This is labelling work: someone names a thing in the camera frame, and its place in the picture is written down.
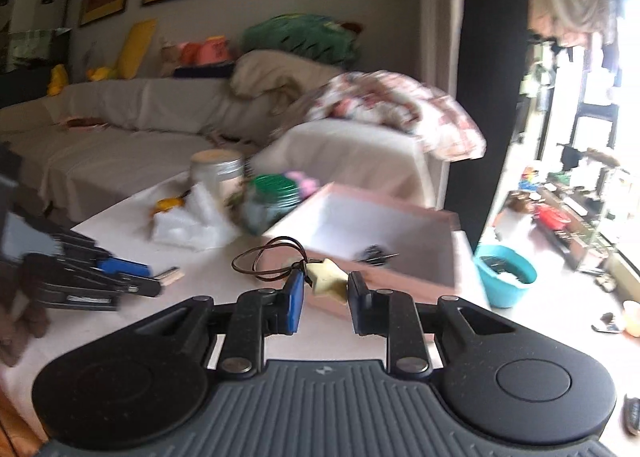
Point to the bed with grey sheet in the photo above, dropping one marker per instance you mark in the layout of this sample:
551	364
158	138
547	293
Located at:
125	102

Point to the yellow pillow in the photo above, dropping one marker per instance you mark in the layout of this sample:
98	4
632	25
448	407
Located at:
136	49

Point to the orange plush toy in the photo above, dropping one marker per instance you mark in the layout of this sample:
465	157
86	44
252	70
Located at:
207	51

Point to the red booklet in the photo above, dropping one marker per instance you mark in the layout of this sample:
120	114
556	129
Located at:
85	123

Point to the dark blue cloth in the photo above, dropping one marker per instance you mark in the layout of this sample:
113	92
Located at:
202	72

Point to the black remote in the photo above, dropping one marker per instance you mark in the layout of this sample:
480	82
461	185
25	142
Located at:
633	414

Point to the cream cup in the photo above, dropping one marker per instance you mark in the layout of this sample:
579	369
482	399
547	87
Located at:
632	318

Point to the pink cardboard box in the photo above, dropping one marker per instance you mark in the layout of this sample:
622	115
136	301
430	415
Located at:
350	217

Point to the person's left hand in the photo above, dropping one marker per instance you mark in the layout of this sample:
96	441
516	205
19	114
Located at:
20	322

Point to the small yellow toy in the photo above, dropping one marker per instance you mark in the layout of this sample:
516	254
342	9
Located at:
169	205

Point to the black hair clip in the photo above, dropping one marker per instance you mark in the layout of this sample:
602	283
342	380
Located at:
377	254

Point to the green plush toy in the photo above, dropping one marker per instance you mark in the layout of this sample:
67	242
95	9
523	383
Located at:
267	204

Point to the floral blanket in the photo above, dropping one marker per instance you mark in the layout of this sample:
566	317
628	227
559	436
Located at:
400	102

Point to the yellow plush toy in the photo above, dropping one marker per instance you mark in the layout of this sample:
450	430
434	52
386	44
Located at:
57	79
102	73

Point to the metal shelf rack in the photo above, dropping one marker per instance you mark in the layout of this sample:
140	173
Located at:
585	217

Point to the red container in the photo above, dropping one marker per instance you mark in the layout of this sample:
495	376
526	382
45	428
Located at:
552	216

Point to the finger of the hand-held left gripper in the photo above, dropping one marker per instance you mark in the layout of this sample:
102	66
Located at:
100	287
122	267

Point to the pink plush toy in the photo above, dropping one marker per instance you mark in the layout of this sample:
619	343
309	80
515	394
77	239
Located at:
306	183

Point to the beige pillow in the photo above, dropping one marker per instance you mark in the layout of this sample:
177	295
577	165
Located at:
280	69

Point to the black door frame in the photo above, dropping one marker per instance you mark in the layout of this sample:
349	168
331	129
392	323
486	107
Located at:
490	62

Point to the black glass cabinet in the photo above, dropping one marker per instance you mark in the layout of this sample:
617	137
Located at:
35	37

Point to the small tan block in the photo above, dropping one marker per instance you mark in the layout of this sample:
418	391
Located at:
171	276

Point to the white plastic bag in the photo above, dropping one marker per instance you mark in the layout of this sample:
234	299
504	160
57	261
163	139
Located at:
190	227

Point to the green plush pillow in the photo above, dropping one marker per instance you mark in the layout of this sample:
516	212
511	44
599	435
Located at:
300	37

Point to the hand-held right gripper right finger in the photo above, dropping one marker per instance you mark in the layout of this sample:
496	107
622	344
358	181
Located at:
357	309

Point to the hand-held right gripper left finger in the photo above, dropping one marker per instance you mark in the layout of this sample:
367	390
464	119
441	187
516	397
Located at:
295	304

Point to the teal plastic basin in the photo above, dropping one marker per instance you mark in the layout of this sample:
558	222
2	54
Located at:
505	282

